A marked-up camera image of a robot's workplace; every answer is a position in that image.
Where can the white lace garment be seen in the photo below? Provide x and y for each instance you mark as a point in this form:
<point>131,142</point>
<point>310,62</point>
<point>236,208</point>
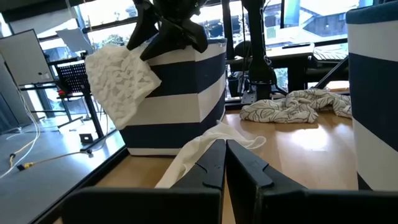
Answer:
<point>118,84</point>

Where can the plain white cloth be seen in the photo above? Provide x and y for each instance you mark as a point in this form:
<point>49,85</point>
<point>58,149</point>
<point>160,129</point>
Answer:
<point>192,149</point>

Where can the black office chair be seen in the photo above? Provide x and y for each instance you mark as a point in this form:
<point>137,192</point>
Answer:
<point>242,49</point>

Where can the grey metal mounting bracket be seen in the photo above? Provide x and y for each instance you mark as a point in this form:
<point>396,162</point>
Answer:
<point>248,98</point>

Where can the black perforated cart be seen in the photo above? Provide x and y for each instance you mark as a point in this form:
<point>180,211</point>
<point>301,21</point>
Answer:
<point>73,76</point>

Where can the white tilted panel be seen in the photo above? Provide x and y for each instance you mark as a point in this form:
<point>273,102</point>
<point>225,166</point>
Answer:
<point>74,39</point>

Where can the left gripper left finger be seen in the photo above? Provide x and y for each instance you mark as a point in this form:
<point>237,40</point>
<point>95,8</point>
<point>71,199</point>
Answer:
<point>211,168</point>

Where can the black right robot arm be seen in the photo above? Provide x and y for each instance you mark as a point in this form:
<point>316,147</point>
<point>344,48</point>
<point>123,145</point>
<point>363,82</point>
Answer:
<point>258,46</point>

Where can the navy white striped fabric bin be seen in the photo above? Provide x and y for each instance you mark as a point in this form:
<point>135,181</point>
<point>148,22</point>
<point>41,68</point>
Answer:
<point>180,109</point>
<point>373,77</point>

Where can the white leaf-patterned cloth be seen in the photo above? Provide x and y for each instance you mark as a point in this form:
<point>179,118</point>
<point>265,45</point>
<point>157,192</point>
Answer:
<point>280,110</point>

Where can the whiteboard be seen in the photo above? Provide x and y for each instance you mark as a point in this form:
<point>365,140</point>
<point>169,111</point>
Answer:
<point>25,59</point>

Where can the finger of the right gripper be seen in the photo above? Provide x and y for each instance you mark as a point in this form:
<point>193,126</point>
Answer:
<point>186,34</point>
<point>144,21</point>

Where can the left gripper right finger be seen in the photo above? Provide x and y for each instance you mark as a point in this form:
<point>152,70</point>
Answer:
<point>245,174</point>

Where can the small black floor box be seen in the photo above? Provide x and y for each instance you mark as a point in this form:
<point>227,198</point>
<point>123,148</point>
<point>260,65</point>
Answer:
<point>86,138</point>

